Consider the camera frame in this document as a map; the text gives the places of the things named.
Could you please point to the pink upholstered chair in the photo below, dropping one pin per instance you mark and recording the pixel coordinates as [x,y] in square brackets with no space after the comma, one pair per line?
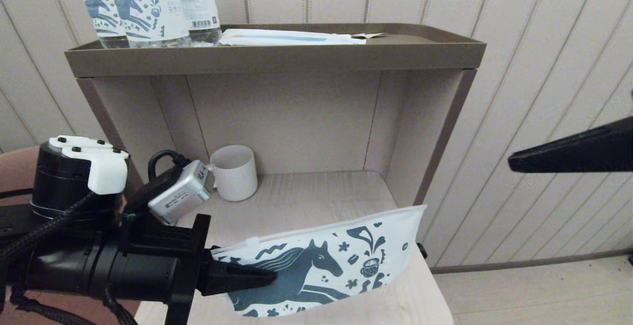
[15,171]

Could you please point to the barcode label water bottle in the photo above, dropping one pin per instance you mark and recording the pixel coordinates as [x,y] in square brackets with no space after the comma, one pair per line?
[200,3]

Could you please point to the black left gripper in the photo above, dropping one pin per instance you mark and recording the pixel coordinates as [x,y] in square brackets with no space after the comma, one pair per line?
[148,275]

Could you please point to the horse label water bottle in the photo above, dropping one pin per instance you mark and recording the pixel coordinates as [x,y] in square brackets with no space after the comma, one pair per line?
[104,8]
[148,11]

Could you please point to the white ribbed mug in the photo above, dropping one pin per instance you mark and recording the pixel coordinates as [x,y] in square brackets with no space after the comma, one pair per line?
[237,174]

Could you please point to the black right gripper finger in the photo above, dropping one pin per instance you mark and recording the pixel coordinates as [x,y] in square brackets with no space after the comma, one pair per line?
[613,129]
[593,159]

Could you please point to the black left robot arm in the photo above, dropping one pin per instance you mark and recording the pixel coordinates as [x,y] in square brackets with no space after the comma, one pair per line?
[59,265]

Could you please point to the white packet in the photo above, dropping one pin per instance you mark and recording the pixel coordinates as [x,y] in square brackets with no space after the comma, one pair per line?
[287,37]

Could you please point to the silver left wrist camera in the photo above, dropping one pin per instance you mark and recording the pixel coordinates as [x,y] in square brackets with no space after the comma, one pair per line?
[180,194]

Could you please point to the white horse-print zipper pouch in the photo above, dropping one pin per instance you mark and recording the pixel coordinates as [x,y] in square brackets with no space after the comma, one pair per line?
[321,265]

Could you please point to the brown desk shelf unit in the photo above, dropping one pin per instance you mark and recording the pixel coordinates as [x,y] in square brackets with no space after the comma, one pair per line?
[277,60]

